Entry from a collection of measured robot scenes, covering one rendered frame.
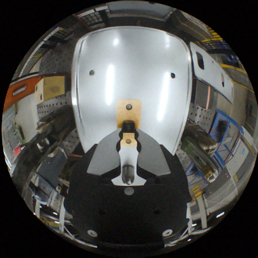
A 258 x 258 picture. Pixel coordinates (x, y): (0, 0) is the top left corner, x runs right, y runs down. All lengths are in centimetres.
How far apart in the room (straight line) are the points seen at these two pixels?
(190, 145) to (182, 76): 15
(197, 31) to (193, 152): 29
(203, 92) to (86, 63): 25
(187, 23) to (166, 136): 27
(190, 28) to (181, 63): 12
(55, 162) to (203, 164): 85
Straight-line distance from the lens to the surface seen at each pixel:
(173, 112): 16
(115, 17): 24
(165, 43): 17
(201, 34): 25
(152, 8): 23
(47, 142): 16
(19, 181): 17
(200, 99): 22
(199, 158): 21
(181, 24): 23
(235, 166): 811
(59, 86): 15
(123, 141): 15
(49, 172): 76
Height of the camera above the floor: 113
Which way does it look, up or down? 62 degrees down
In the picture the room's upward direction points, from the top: 178 degrees clockwise
